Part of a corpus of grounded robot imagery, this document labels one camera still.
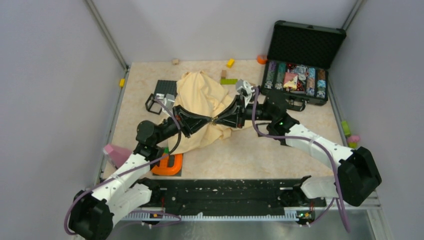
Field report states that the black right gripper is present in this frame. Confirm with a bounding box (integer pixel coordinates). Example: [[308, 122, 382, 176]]
[[214, 94, 275, 129]]

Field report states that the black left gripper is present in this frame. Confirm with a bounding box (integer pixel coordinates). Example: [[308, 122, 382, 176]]
[[153, 104, 212, 145]]

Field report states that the cream yellow t-shirt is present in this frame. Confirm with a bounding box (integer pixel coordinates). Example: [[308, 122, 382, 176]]
[[173, 71, 239, 154]]

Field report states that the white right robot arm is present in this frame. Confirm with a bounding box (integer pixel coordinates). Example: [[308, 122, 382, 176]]
[[212, 90, 382, 207]]

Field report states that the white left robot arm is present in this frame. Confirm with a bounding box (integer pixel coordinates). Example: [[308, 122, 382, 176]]
[[63, 105, 213, 240]]

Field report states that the green long lego brick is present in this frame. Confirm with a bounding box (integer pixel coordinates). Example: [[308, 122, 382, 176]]
[[220, 78, 238, 85]]

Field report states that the wooden block on green brick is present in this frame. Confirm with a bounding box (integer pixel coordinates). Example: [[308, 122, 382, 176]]
[[220, 70, 227, 79]]

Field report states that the dark grey lego baseplate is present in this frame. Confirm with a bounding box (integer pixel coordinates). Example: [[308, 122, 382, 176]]
[[153, 79, 178, 97]]

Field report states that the yellow lego brick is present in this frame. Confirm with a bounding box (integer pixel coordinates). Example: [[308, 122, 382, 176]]
[[226, 58, 235, 68]]

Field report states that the orange round object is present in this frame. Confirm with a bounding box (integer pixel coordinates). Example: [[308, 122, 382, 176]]
[[256, 55, 268, 65]]

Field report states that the pink box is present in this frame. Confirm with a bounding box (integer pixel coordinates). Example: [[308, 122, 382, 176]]
[[103, 144, 133, 169]]

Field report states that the black open carrying case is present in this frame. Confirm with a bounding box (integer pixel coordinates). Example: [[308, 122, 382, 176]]
[[260, 20, 347, 112]]

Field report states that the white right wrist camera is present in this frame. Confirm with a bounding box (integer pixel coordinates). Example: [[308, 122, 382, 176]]
[[235, 79, 255, 105]]

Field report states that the black cube frame left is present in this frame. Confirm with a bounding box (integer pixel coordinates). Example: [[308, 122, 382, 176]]
[[145, 93, 165, 115]]

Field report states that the wooden block by wall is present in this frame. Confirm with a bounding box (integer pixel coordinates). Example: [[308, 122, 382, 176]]
[[172, 58, 180, 65]]

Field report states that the small yellow block on rail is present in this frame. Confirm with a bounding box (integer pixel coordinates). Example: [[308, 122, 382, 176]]
[[119, 78, 126, 88]]

